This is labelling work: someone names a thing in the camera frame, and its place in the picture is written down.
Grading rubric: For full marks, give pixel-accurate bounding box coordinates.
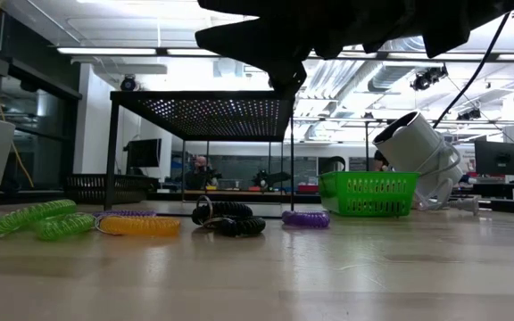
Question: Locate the yellow extension cord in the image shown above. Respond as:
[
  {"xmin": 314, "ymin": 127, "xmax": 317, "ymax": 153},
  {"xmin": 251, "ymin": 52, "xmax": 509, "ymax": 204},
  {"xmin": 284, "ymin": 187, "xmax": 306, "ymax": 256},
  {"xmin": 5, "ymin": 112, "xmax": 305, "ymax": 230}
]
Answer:
[{"xmin": 0, "ymin": 0, "xmax": 35, "ymax": 188}]

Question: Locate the black ceiling light cluster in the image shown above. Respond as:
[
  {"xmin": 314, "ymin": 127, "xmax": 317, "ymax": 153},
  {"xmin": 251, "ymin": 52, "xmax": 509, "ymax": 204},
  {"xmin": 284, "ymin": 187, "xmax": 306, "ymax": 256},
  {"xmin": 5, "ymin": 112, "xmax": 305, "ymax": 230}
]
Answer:
[{"xmin": 410, "ymin": 64, "xmax": 449, "ymax": 92}]

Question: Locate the black computer monitor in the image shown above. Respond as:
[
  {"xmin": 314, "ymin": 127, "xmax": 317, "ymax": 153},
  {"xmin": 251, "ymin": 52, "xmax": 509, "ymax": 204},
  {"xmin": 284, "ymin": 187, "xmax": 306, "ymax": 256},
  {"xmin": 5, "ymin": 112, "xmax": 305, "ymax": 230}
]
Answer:
[
  {"xmin": 474, "ymin": 140, "xmax": 514, "ymax": 177},
  {"xmin": 125, "ymin": 137, "xmax": 163, "ymax": 169}
]

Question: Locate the black perforated metal shelf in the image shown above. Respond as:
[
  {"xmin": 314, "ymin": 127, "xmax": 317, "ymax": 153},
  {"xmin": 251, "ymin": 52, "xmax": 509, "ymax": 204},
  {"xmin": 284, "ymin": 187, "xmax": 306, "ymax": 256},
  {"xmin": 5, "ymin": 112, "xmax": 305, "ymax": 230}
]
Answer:
[{"xmin": 104, "ymin": 90, "xmax": 297, "ymax": 219}]

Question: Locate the orange coil keychain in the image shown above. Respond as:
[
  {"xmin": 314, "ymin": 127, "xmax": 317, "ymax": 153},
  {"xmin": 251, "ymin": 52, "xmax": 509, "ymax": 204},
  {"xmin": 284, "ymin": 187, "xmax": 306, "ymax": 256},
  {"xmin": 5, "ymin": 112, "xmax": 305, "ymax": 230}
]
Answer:
[{"xmin": 94, "ymin": 215, "xmax": 183, "ymax": 239}]

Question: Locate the white lamp cable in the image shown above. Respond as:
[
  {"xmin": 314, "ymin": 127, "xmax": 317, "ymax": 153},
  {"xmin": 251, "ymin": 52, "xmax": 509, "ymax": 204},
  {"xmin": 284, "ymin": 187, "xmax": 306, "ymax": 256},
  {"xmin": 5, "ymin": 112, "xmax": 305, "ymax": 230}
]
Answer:
[{"xmin": 415, "ymin": 133, "xmax": 482, "ymax": 217}]

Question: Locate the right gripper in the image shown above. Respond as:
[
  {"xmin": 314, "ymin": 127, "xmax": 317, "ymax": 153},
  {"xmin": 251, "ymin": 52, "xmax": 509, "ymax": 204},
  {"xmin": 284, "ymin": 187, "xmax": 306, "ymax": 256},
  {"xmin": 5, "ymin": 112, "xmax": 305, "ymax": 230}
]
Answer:
[{"xmin": 194, "ymin": 0, "xmax": 423, "ymax": 97}]

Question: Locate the purple coil keychain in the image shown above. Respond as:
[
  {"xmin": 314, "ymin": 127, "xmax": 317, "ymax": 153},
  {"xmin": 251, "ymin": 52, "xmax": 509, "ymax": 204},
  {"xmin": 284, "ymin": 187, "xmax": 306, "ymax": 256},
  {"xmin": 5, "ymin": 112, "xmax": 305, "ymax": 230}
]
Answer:
[
  {"xmin": 95, "ymin": 210, "xmax": 158, "ymax": 220},
  {"xmin": 281, "ymin": 210, "xmax": 331, "ymax": 230}
]

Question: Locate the person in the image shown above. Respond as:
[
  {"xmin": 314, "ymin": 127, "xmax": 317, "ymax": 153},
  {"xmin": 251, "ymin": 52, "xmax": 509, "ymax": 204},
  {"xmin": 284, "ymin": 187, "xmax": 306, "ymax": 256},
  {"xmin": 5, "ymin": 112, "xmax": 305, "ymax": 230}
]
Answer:
[
  {"xmin": 184, "ymin": 155, "xmax": 220, "ymax": 191},
  {"xmin": 372, "ymin": 150, "xmax": 392, "ymax": 173}
]

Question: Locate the black coil keychain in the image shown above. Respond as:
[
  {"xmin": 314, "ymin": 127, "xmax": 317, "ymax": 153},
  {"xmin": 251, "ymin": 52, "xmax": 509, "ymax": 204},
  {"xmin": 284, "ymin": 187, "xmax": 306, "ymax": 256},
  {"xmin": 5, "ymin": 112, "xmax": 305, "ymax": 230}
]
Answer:
[
  {"xmin": 191, "ymin": 194, "xmax": 254, "ymax": 226},
  {"xmin": 202, "ymin": 216, "xmax": 267, "ymax": 238}
]

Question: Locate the green coil keychain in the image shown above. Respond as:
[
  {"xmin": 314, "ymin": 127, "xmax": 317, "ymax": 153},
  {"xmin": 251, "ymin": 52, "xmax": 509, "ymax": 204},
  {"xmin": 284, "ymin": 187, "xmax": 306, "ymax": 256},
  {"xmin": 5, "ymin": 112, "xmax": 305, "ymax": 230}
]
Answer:
[
  {"xmin": 0, "ymin": 199, "xmax": 79, "ymax": 241},
  {"xmin": 33, "ymin": 212, "xmax": 96, "ymax": 243}
]

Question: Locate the long ceiling light bar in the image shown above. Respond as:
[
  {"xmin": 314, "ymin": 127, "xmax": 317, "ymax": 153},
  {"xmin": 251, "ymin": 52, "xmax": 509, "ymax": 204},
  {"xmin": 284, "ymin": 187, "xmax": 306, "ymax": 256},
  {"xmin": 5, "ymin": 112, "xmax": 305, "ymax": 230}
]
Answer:
[{"xmin": 55, "ymin": 46, "xmax": 514, "ymax": 62}]

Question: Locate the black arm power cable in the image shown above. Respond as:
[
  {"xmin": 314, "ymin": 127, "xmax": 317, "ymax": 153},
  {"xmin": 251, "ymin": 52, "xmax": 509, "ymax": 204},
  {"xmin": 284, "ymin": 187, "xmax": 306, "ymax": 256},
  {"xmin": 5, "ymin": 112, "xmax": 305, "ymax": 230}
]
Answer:
[{"xmin": 432, "ymin": 12, "xmax": 512, "ymax": 129}]

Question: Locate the silver ceiling air duct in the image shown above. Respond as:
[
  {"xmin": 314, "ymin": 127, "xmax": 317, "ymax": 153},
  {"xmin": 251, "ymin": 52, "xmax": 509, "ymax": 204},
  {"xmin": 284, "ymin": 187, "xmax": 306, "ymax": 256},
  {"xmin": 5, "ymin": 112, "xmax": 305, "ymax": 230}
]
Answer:
[{"xmin": 366, "ymin": 35, "xmax": 459, "ymax": 93}]

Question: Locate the black mesh tray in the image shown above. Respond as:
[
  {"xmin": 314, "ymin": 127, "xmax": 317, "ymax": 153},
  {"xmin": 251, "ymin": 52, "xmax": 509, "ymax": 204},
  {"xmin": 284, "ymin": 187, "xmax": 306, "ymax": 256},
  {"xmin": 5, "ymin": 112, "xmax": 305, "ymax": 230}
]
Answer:
[{"xmin": 65, "ymin": 173, "xmax": 161, "ymax": 205}]

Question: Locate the green plastic basket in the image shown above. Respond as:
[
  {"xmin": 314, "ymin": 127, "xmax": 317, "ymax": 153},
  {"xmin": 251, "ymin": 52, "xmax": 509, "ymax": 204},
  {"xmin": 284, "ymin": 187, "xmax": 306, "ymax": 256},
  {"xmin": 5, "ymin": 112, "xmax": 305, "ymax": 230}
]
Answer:
[{"xmin": 318, "ymin": 170, "xmax": 420, "ymax": 218}]

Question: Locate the white desk lamp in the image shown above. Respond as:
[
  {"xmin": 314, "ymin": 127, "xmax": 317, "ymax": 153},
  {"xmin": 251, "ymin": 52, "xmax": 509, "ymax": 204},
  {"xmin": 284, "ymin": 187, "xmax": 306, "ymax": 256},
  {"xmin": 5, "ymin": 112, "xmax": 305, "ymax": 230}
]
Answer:
[{"xmin": 371, "ymin": 111, "xmax": 464, "ymax": 202}]

